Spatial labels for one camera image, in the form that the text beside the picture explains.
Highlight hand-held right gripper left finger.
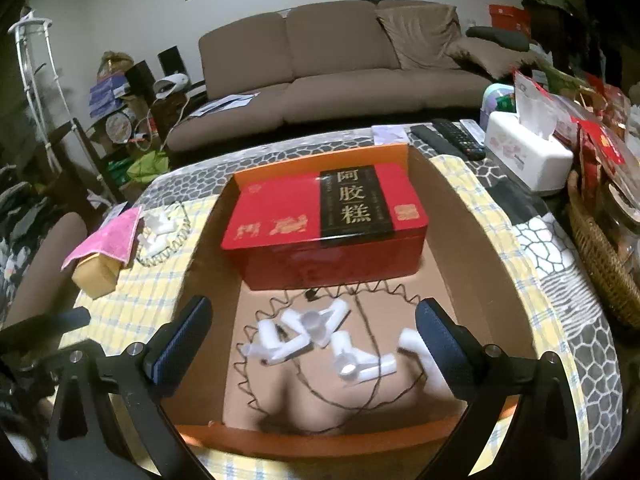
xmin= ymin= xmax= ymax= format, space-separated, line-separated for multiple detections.
xmin=47 ymin=294 xmax=216 ymax=480

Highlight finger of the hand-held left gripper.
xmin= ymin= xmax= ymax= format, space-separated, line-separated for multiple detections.
xmin=0 ymin=307 xmax=92 ymax=342

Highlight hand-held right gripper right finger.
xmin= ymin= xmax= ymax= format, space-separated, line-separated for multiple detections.
xmin=415 ymin=297 xmax=583 ymax=480

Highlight white plastic pipe connector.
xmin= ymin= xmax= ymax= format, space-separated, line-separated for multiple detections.
xmin=142 ymin=210 xmax=177 ymax=232
xmin=240 ymin=320 xmax=312 ymax=367
xmin=332 ymin=330 xmax=399 ymax=384
xmin=280 ymin=300 xmax=349 ymax=349
xmin=142 ymin=232 xmax=169 ymax=257
xmin=397 ymin=327 xmax=444 ymax=397

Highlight black wire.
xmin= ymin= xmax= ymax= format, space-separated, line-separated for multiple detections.
xmin=235 ymin=280 xmax=424 ymax=437

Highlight red gift box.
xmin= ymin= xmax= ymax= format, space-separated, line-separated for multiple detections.
xmin=220 ymin=162 xmax=431 ymax=292

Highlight brown chair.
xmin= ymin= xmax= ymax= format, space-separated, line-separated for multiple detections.
xmin=0 ymin=212 xmax=89 ymax=332

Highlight yellow checked tablecloth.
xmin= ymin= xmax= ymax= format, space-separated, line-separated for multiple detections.
xmin=70 ymin=152 xmax=583 ymax=480

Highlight pink cloth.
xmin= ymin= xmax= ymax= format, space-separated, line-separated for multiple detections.
xmin=62 ymin=207 xmax=144 ymax=272

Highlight white fittings on cloth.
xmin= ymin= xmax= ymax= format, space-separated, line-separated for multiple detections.
xmin=136 ymin=200 xmax=192 ymax=267

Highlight grey stone-pattern tablecloth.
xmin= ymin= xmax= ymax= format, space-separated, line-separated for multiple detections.
xmin=135 ymin=125 xmax=624 ymax=480

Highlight wicker basket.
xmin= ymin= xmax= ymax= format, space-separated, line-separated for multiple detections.
xmin=567 ymin=167 xmax=640 ymax=329

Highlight green bag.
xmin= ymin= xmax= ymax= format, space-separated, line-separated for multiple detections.
xmin=127 ymin=152 xmax=172 ymax=187

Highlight white tissue box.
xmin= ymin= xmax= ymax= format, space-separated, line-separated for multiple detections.
xmin=485 ymin=77 xmax=574 ymax=197

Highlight short black remote control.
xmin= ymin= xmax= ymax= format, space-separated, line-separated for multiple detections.
xmin=410 ymin=125 xmax=459 ymax=154

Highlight round tin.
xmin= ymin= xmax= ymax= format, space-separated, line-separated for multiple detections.
xmin=105 ymin=112 xmax=137 ymax=144

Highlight long black remote control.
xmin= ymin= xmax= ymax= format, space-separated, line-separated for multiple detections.
xmin=431 ymin=118 xmax=487 ymax=159

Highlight pale tissue packet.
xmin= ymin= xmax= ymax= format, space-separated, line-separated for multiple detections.
xmin=372 ymin=125 xmax=409 ymax=147

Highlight white remote control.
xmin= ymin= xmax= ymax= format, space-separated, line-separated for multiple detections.
xmin=459 ymin=119 xmax=489 ymax=144

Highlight stack of blue boxes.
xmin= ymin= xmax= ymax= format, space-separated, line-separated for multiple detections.
xmin=89 ymin=71 xmax=127 ymax=117

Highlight papers on sofa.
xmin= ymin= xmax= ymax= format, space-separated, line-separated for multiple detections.
xmin=190 ymin=92 xmax=262 ymax=117

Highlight pastel dome toy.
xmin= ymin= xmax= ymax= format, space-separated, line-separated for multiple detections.
xmin=481 ymin=84 xmax=517 ymax=127

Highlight red snack bag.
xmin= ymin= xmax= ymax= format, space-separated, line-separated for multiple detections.
xmin=570 ymin=117 xmax=627 ymax=177

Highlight white handheld appliance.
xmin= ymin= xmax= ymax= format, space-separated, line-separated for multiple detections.
xmin=152 ymin=74 xmax=192 ymax=101

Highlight brown cushion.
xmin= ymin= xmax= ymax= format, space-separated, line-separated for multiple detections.
xmin=446 ymin=37 xmax=527 ymax=79

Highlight white coat stand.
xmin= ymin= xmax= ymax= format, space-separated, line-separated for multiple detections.
xmin=7 ymin=10 xmax=67 ymax=177

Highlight brown sofa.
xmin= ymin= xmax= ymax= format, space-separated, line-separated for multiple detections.
xmin=165 ymin=0 xmax=501 ymax=154

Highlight dark grey pillow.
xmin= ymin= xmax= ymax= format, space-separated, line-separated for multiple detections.
xmin=467 ymin=25 xmax=532 ymax=54

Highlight red cardboard box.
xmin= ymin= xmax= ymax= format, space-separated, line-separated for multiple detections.
xmin=489 ymin=4 xmax=534 ymax=37

